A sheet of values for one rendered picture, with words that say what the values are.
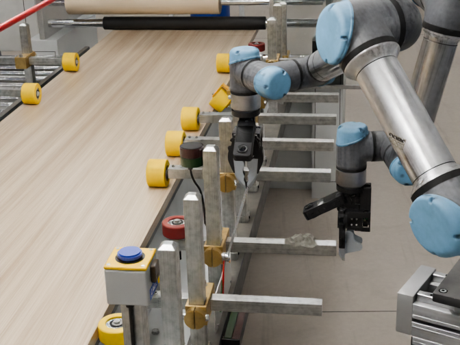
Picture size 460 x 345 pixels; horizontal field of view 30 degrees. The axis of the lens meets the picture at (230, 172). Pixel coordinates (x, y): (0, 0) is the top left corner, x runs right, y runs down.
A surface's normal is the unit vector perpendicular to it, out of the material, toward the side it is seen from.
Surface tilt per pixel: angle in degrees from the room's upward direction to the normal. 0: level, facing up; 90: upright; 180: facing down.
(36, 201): 0
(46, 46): 90
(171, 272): 90
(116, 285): 90
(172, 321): 90
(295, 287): 0
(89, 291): 0
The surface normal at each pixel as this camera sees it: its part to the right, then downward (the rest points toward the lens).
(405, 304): -0.53, 0.33
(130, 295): -0.15, 0.37
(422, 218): -0.82, 0.32
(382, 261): -0.03, -0.93
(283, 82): 0.48, 0.31
